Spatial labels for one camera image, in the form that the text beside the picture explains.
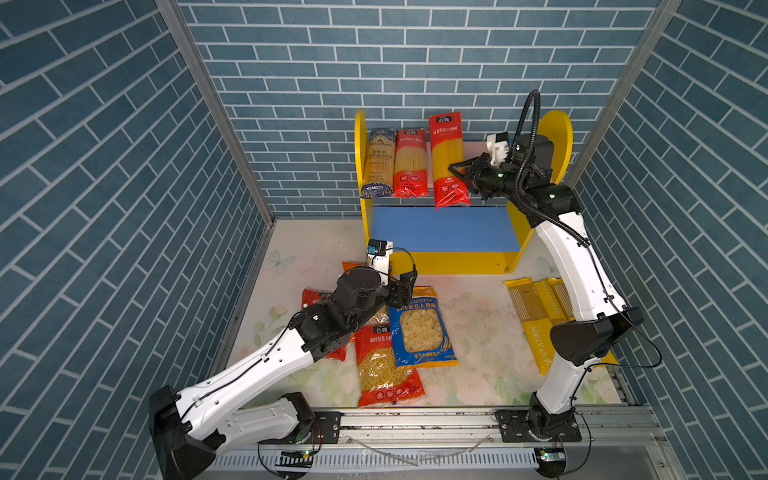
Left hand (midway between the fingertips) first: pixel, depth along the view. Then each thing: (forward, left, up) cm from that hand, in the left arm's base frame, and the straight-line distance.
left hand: (408, 273), depth 68 cm
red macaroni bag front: (-16, +7, -27) cm, 32 cm away
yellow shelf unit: (+28, -3, -19) cm, 34 cm away
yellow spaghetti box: (-1, -39, -24) cm, 46 cm away
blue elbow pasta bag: (-3, -4, -26) cm, 26 cm away
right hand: (+19, -9, +17) cm, 27 cm away
